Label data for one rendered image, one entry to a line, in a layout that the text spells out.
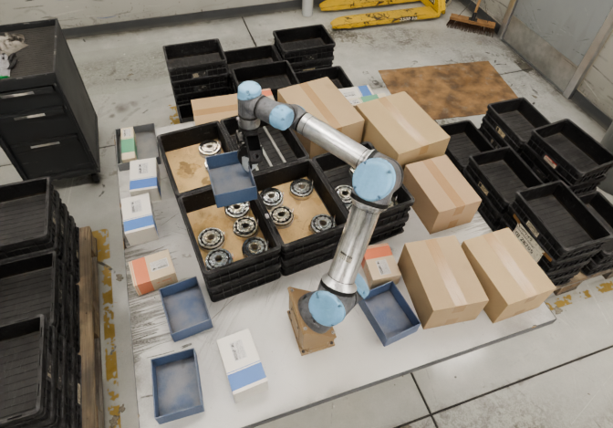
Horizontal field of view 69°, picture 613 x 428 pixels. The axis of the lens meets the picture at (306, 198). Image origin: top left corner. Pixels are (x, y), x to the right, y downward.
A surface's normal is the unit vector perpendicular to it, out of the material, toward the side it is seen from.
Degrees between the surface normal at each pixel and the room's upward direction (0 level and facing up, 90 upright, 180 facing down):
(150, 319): 0
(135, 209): 0
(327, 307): 61
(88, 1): 90
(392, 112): 0
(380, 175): 45
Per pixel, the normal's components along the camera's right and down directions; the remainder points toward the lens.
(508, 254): 0.04, -0.65
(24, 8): 0.32, 0.73
